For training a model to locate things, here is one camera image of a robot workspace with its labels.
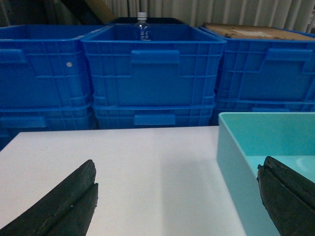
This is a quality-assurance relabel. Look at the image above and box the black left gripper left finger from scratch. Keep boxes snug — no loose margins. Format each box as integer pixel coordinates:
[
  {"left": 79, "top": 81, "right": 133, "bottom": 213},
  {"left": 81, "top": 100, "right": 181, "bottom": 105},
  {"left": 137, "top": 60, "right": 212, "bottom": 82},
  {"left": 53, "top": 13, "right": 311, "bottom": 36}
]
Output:
[{"left": 0, "top": 160, "right": 98, "bottom": 236}]

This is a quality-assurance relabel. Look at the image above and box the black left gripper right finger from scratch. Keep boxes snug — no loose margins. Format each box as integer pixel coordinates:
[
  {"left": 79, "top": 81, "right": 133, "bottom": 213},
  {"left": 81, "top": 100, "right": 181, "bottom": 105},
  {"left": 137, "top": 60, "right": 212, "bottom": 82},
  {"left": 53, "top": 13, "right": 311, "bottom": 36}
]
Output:
[{"left": 257, "top": 156, "right": 315, "bottom": 236}]

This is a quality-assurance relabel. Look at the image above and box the teal plastic bin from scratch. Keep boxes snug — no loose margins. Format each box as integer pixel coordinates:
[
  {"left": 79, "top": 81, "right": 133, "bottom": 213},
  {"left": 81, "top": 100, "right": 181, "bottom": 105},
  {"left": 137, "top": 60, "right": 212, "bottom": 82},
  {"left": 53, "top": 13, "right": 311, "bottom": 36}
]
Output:
[{"left": 217, "top": 112, "right": 315, "bottom": 236}]

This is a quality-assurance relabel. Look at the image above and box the right lower blue crate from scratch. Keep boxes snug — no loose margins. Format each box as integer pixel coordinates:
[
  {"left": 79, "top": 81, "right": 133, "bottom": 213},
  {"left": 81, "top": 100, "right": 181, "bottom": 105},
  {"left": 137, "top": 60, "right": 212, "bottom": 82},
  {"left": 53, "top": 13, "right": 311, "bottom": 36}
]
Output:
[{"left": 209, "top": 98, "right": 315, "bottom": 125}]

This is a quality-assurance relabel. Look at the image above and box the blue crate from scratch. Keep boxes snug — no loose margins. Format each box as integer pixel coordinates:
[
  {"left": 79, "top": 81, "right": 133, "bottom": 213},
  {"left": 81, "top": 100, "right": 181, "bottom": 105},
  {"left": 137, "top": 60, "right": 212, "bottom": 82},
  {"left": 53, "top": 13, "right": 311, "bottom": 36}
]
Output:
[
  {"left": 82, "top": 25, "right": 226, "bottom": 108},
  {"left": 0, "top": 25, "right": 101, "bottom": 109},
  {"left": 201, "top": 26, "right": 315, "bottom": 102},
  {"left": 0, "top": 104, "right": 97, "bottom": 149},
  {"left": 209, "top": 98, "right": 315, "bottom": 125},
  {"left": 93, "top": 104, "right": 215, "bottom": 129}
]

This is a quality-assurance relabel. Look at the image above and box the middle lower blue crate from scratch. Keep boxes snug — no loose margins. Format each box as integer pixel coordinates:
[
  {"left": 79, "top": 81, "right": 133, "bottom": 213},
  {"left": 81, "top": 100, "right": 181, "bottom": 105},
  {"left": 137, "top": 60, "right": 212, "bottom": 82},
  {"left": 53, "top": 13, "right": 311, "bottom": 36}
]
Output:
[{"left": 93, "top": 104, "right": 215, "bottom": 129}]

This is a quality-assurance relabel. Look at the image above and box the left lower blue crate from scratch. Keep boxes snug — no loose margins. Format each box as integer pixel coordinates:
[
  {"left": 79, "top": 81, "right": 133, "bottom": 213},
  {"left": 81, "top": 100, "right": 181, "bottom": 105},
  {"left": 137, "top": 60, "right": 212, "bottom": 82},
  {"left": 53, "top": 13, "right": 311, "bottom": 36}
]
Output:
[{"left": 0, "top": 104, "right": 97, "bottom": 149}]

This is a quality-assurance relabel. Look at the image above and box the right upper blue crate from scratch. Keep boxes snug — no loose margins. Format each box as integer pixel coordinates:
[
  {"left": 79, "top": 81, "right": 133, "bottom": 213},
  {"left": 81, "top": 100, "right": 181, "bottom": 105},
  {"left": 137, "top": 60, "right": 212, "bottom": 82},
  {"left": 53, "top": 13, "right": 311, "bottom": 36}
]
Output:
[{"left": 201, "top": 26, "right": 315, "bottom": 102}]

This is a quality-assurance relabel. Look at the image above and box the left upper blue crate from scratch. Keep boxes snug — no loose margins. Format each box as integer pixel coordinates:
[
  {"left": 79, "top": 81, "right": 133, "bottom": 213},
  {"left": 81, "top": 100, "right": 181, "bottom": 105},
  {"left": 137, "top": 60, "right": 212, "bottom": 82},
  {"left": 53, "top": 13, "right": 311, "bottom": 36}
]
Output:
[{"left": 0, "top": 25, "right": 101, "bottom": 109}]

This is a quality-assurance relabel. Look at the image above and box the middle upper blue crate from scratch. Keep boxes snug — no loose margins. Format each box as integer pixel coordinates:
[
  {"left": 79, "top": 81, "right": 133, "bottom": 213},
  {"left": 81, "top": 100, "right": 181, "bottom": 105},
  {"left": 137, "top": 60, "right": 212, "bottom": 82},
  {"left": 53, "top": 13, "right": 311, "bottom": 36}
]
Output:
[{"left": 82, "top": 25, "right": 226, "bottom": 108}]

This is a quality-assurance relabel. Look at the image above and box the brown cardboard sheet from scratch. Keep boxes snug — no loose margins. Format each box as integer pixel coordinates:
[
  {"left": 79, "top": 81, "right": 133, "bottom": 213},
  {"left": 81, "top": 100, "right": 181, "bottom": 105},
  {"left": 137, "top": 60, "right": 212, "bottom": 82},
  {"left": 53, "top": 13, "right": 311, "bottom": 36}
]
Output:
[{"left": 203, "top": 23, "right": 315, "bottom": 41}]

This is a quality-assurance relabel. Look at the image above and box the clear water bottle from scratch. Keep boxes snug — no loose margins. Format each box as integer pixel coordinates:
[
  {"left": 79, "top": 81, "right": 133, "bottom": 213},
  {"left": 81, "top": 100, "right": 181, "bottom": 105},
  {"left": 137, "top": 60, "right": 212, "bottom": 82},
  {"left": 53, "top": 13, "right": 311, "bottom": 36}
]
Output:
[{"left": 135, "top": 12, "right": 151, "bottom": 41}]

